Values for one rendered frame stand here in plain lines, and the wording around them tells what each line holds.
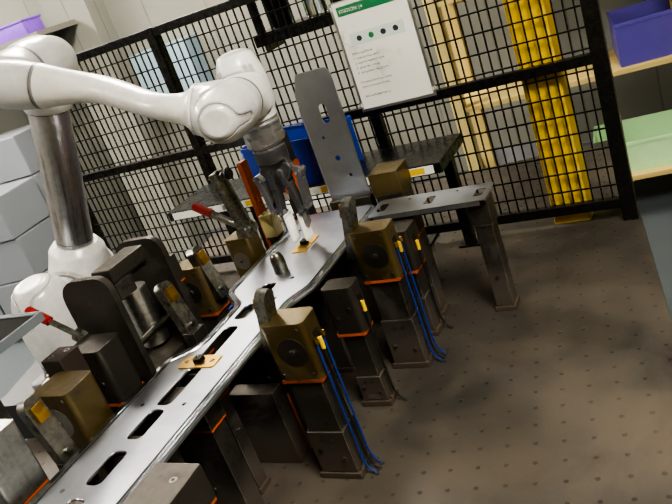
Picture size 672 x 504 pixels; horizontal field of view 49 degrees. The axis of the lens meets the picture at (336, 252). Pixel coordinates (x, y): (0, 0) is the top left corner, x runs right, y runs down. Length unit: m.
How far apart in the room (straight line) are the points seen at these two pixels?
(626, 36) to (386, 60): 1.64
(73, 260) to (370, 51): 0.98
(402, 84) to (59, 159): 0.92
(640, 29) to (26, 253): 3.53
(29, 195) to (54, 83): 3.20
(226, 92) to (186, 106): 0.09
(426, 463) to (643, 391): 0.41
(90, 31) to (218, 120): 3.59
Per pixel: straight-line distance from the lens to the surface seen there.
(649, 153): 3.69
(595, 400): 1.47
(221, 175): 1.74
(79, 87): 1.73
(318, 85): 1.85
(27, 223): 4.85
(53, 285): 2.00
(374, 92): 2.11
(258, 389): 1.48
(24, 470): 1.28
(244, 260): 1.79
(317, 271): 1.55
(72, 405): 1.33
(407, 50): 2.05
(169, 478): 1.06
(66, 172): 2.02
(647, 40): 3.52
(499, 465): 1.37
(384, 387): 1.57
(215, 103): 1.41
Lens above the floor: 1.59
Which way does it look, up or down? 21 degrees down
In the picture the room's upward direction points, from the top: 20 degrees counter-clockwise
